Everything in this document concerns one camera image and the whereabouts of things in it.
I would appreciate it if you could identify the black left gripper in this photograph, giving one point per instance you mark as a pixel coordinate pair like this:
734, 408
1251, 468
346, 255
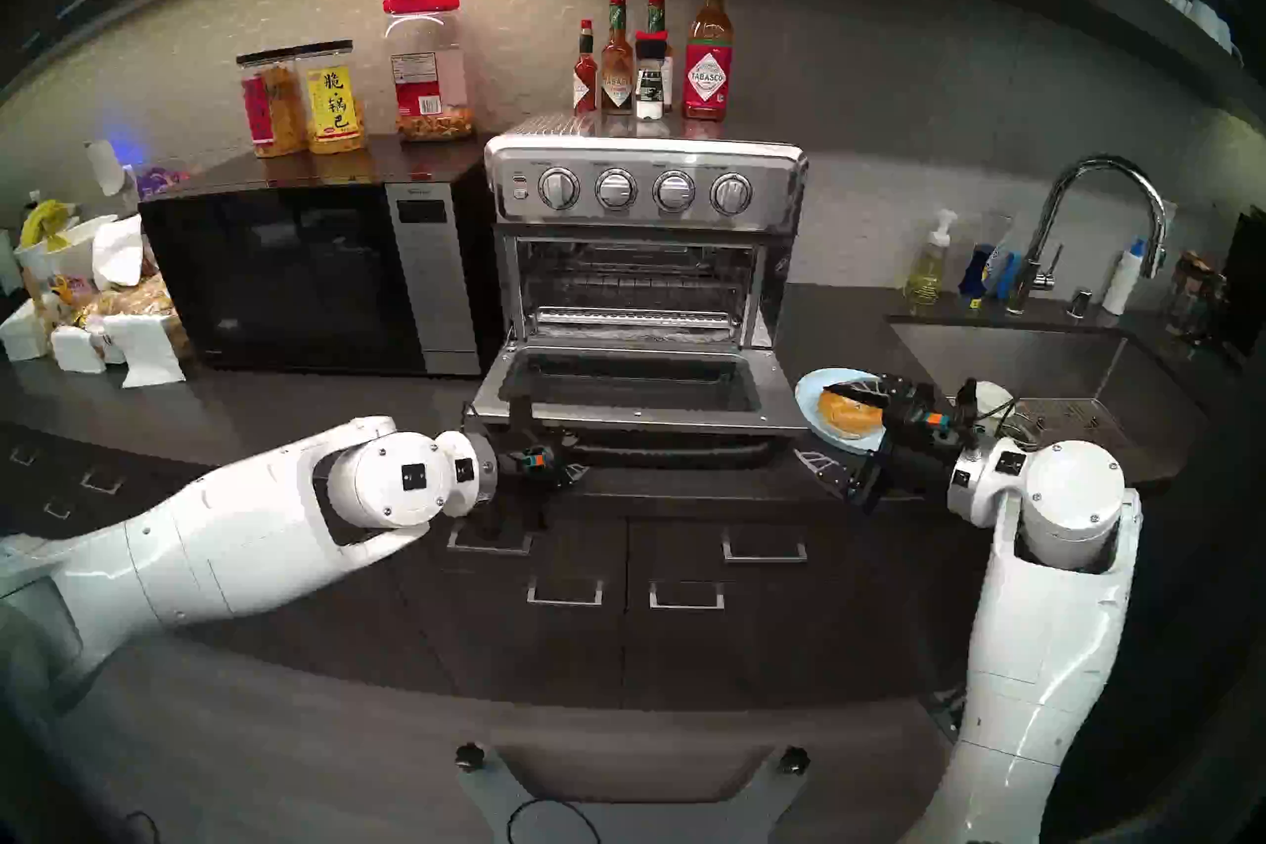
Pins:
529, 471

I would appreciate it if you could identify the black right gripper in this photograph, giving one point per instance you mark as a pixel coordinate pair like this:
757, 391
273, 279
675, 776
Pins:
910, 461

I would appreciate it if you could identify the golden brown bagel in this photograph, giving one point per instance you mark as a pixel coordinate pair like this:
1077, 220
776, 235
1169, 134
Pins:
841, 420

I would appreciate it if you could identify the glass toaster oven door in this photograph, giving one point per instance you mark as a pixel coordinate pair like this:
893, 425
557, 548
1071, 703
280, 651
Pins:
643, 419

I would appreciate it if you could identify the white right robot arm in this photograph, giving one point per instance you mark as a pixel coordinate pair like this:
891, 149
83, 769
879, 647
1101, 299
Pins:
1048, 654

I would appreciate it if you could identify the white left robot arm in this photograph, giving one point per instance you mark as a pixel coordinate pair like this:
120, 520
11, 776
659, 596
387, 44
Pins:
198, 535

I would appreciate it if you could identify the silver oven knob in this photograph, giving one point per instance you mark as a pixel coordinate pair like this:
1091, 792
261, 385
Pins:
559, 187
731, 193
674, 190
616, 188

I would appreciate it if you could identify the stainless steel toaster oven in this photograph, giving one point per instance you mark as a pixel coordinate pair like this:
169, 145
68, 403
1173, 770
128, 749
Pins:
643, 155

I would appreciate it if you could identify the light blue plate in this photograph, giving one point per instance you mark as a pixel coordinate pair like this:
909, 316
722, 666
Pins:
809, 407

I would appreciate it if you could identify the paper cup white lid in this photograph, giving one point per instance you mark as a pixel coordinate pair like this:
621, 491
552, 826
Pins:
997, 402

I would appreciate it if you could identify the yellow soap pump bottle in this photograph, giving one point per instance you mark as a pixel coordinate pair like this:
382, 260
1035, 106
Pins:
925, 280

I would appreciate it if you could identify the stainless steel sink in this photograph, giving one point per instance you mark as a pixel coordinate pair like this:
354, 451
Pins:
1019, 357

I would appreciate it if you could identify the blue dish soap bottle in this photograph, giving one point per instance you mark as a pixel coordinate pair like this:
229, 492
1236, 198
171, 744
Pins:
979, 270

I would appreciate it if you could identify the dark wood drawer cabinet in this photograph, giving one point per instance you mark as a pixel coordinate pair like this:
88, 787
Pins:
593, 654

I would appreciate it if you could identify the small chrome sink fitting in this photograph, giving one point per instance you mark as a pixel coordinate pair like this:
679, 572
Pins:
1080, 305

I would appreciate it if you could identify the black Panasonic microwave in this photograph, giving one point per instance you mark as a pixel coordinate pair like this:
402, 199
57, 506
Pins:
297, 288

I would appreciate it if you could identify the white bottle blue cap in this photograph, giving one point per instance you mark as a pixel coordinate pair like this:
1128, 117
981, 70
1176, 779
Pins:
1121, 288

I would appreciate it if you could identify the black star knob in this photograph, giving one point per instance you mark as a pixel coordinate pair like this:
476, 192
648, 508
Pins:
470, 757
794, 761

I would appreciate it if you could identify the grey robot mounting plate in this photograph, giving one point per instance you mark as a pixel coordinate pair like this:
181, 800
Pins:
490, 802

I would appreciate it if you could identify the glass copper French press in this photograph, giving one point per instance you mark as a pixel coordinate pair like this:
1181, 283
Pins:
1192, 298

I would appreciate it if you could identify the small red hot sauce bottle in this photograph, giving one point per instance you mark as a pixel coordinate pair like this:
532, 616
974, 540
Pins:
586, 86

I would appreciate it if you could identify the medium Tabasco sauce bottle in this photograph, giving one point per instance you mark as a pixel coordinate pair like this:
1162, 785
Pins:
656, 11
617, 81

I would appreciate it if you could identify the chrome gooseneck faucet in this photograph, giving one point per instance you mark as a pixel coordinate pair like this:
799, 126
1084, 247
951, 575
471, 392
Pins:
1113, 163

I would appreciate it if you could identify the large orange Tabasco bottle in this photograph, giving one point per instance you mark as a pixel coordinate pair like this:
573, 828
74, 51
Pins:
708, 76

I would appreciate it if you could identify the clear jar red lid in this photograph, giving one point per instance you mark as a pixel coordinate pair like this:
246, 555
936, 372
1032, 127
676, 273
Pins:
427, 76

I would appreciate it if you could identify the snack jar yellow label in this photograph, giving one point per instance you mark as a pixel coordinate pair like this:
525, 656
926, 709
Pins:
334, 110

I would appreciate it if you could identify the clear bag of bread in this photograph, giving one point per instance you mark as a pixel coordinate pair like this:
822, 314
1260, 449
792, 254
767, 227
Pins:
138, 303

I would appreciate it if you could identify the snack jar red label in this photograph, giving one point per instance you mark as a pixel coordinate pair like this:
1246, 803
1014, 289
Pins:
269, 110

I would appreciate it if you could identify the white upright tissue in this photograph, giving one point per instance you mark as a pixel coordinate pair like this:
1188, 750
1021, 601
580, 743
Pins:
119, 254

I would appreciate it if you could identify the purple box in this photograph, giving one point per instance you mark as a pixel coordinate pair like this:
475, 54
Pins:
158, 181

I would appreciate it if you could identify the small folded white napkin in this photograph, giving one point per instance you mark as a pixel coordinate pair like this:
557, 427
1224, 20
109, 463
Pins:
77, 350

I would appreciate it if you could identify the white bowl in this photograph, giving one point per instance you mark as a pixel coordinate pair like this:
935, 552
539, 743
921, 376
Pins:
69, 254

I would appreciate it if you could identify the small white container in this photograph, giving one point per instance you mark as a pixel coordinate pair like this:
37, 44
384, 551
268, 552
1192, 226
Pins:
20, 338

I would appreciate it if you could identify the white mug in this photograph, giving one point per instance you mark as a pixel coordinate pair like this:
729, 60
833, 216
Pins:
1226, 41
1202, 16

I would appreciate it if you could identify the yellow banana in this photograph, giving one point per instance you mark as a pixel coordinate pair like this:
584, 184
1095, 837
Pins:
47, 221

